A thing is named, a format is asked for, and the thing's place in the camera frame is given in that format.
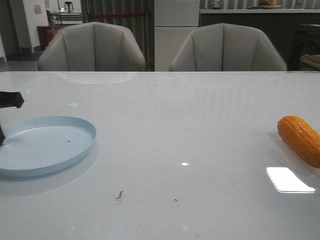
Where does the dark counter with white top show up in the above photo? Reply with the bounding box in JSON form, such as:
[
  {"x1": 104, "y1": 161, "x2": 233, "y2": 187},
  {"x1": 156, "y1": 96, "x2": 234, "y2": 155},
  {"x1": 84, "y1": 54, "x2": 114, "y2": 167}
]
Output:
[{"x1": 198, "y1": 9, "x2": 320, "y2": 61}]

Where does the left grey upholstered chair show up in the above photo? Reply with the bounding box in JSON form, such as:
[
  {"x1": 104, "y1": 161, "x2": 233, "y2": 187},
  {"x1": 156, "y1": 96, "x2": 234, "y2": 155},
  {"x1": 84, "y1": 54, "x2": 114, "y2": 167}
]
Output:
[{"x1": 37, "y1": 21, "x2": 146, "y2": 72}]

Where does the orange plastic corn cob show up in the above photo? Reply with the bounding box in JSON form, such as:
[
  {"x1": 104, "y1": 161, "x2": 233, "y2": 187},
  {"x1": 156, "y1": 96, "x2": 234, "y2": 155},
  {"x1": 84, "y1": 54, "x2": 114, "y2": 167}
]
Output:
[{"x1": 277, "y1": 115, "x2": 320, "y2": 169}]

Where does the fruit bowl on counter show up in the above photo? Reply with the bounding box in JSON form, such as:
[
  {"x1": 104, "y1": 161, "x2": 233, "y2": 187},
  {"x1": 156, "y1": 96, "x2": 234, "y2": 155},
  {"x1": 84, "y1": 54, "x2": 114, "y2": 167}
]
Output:
[{"x1": 257, "y1": 0, "x2": 282, "y2": 10}]

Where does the light blue round plate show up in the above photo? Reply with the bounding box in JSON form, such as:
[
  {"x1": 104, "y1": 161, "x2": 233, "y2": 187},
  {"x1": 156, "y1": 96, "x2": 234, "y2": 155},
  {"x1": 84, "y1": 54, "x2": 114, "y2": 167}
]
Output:
[{"x1": 0, "y1": 116, "x2": 97, "y2": 178}]

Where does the dark wooden chair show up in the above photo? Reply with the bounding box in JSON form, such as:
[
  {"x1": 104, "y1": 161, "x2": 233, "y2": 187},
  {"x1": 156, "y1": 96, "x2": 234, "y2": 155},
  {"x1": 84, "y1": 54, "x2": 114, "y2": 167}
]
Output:
[{"x1": 287, "y1": 24, "x2": 320, "y2": 71}]

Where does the red trash bin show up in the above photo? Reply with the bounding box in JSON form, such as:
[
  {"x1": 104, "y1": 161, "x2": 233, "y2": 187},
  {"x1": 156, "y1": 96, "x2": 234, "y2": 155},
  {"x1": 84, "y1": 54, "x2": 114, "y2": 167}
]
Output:
[{"x1": 37, "y1": 25, "x2": 53, "y2": 50}]

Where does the background metal table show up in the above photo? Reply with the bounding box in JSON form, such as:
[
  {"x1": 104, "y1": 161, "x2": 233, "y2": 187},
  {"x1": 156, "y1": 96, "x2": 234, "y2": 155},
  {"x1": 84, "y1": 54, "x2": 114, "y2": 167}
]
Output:
[{"x1": 44, "y1": 0, "x2": 83, "y2": 29}]

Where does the white cabinet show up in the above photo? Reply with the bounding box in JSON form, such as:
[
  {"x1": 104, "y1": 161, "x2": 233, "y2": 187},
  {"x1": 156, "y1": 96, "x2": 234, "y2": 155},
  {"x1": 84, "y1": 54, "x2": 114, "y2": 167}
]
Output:
[{"x1": 154, "y1": 0, "x2": 200, "y2": 72}]

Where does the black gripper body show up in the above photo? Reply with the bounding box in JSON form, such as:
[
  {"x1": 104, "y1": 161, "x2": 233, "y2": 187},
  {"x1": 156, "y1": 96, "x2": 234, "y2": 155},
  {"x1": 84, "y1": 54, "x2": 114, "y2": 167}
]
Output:
[{"x1": 0, "y1": 91, "x2": 24, "y2": 108}]

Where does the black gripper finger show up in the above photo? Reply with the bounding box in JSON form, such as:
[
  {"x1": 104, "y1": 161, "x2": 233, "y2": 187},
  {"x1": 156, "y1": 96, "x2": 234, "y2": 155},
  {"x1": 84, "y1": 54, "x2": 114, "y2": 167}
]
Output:
[{"x1": 0, "y1": 126, "x2": 6, "y2": 146}]

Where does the right grey upholstered chair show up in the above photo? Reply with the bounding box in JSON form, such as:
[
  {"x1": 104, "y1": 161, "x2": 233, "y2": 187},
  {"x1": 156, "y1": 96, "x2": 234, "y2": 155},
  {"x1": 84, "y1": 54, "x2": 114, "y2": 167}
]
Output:
[{"x1": 169, "y1": 23, "x2": 287, "y2": 72}]

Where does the grey upholstered chair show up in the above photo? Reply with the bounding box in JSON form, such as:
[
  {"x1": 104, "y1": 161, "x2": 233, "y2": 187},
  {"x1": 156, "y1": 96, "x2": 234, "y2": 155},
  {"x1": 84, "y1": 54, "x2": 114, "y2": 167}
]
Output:
[
  {"x1": 169, "y1": 23, "x2": 287, "y2": 72},
  {"x1": 37, "y1": 21, "x2": 146, "y2": 72}
]

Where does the beige cushion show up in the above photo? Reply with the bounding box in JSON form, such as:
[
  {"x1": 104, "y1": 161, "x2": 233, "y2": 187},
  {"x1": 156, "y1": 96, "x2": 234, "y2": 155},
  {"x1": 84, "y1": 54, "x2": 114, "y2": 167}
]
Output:
[{"x1": 300, "y1": 54, "x2": 320, "y2": 71}]

